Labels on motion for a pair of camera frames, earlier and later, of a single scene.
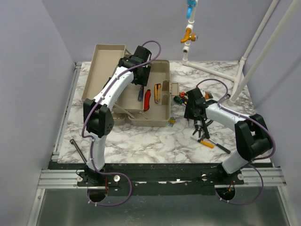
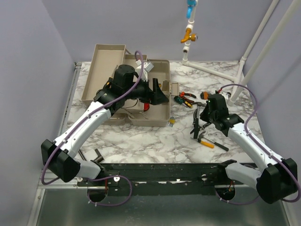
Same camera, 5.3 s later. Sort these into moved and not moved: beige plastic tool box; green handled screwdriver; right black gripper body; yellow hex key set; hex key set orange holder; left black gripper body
Moved: left black gripper body; right black gripper body
Not moved: yellow hex key set; green handled screwdriver; hex key set orange holder; beige plastic tool box
